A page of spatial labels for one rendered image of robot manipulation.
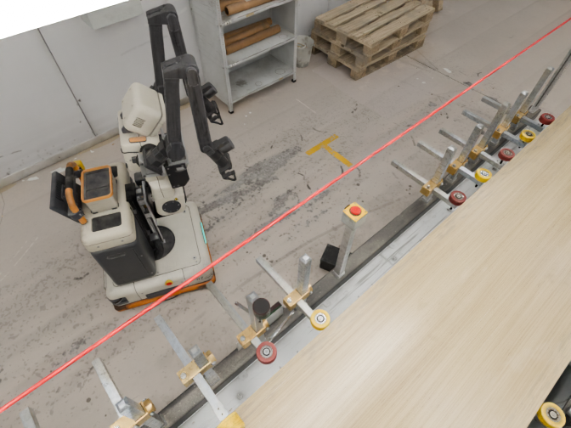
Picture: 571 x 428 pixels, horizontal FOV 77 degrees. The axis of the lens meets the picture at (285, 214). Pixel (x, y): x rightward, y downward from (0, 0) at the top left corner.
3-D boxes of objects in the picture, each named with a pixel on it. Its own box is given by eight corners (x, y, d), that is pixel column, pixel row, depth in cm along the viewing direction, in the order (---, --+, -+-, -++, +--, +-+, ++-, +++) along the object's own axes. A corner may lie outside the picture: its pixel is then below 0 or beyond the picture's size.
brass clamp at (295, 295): (281, 302, 160) (281, 297, 156) (304, 284, 165) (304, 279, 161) (291, 312, 157) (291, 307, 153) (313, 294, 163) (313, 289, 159)
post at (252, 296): (253, 340, 162) (245, 295, 124) (260, 335, 164) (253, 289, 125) (258, 346, 161) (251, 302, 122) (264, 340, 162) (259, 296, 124)
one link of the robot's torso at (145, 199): (147, 228, 215) (134, 201, 196) (143, 193, 231) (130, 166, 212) (192, 216, 221) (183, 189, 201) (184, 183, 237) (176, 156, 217)
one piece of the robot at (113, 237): (121, 297, 229) (56, 221, 163) (116, 230, 260) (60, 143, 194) (174, 282, 236) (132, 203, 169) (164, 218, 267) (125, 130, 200)
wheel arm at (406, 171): (389, 166, 212) (391, 160, 208) (393, 163, 213) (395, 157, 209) (454, 210, 192) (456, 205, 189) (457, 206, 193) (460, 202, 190)
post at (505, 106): (466, 164, 234) (502, 102, 196) (469, 162, 236) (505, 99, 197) (471, 167, 233) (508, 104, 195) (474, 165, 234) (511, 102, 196)
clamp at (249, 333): (237, 340, 150) (235, 336, 146) (262, 319, 155) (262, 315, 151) (245, 351, 147) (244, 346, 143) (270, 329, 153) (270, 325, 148)
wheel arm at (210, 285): (206, 288, 163) (205, 284, 160) (212, 284, 165) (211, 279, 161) (267, 364, 144) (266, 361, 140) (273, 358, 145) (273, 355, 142)
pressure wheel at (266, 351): (253, 358, 148) (251, 350, 138) (268, 345, 151) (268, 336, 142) (265, 374, 144) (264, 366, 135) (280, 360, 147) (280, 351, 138)
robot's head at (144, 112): (121, 130, 157) (137, 104, 151) (118, 102, 169) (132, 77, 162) (152, 142, 167) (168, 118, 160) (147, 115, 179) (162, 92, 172)
